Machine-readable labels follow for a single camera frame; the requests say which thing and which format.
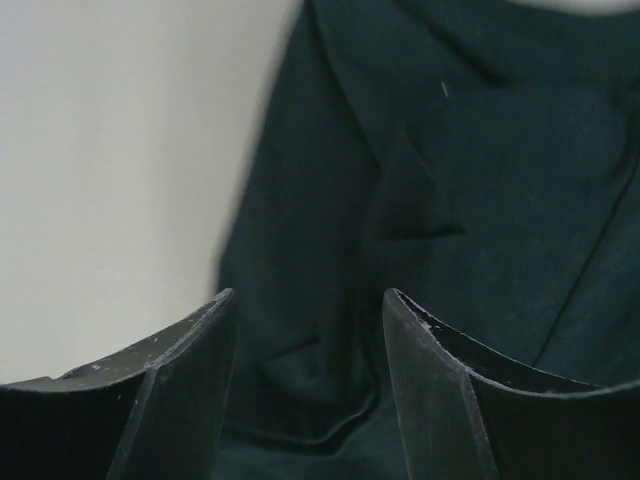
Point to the black t-shirt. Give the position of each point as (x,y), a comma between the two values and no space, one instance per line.
(482,157)

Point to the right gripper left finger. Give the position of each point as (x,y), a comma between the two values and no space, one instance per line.
(151,411)

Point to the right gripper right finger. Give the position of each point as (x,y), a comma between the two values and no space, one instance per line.
(467,411)

